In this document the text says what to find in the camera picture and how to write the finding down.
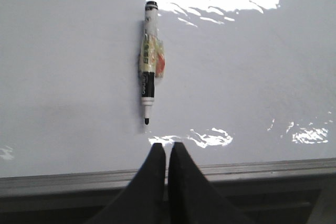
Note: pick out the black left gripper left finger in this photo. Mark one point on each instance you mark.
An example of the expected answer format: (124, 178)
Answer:
(141, 201)

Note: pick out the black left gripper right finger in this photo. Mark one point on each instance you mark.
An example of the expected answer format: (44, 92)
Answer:
(192, 198)

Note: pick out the black whiteboard marker with tape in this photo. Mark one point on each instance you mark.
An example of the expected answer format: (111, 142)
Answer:
(151, 59)

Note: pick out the white whiteboard with aluminium frame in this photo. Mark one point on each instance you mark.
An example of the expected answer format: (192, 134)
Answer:
(245, 81)

